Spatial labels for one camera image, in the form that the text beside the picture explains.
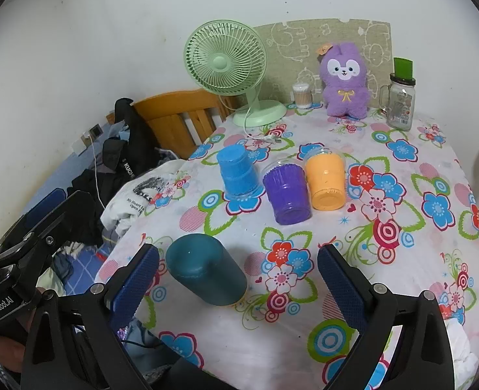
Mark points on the beige printed panel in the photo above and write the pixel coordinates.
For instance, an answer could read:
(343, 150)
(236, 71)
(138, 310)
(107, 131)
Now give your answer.
(288, 40)

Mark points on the cotton swab container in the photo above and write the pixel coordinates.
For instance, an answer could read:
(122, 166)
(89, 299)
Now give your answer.
(302, 96)

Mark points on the floral tablecloth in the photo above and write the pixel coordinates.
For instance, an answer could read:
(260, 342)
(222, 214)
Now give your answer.
(243, 215)

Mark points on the blue cup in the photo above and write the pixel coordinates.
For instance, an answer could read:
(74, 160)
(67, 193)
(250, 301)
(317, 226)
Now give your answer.
(237, 170)

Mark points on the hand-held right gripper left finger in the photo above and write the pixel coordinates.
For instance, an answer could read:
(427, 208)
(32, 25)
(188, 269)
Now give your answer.
(137, 284)

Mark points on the glass mug jar green lid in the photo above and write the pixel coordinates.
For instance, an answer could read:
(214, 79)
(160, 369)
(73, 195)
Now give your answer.
(400, 105)

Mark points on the wooden headboard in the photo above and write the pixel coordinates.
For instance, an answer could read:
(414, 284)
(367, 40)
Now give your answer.
(170, 118)

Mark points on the wall socket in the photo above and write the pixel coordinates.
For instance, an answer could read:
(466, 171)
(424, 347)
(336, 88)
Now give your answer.
(96, 130)

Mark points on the black jacket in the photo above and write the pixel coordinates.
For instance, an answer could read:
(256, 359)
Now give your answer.
(135, 146)

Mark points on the blue checkered sheet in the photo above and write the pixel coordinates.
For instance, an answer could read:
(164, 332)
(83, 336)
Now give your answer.
(89, 268)

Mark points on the dark clothes pile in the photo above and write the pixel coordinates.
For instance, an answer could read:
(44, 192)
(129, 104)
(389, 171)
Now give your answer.
(85, 187)

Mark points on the white printed t-shirt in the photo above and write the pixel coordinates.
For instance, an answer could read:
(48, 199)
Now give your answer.
(129, 205)

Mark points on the orange cup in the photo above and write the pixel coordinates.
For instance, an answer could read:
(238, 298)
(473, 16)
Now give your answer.
(326, 183)

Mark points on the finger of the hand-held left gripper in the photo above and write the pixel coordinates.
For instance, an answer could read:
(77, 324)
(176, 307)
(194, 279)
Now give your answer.
(72, 215)
(46, 207)

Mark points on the purple plush toy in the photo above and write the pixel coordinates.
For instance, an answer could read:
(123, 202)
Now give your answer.
(345, 89)

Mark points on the white cloth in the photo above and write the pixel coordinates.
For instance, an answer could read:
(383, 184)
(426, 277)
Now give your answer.
(463, 345)

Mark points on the green desk fan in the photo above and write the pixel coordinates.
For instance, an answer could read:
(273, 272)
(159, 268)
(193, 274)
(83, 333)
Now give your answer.
(219, 63)

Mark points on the purple cup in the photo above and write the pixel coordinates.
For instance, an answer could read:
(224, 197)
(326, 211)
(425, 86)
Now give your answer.
(286, 195)

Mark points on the teal cup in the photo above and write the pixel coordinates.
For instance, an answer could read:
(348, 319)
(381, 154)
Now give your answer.
(207, 268)

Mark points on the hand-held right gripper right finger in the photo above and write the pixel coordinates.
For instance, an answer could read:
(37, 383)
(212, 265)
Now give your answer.
(345, 288)

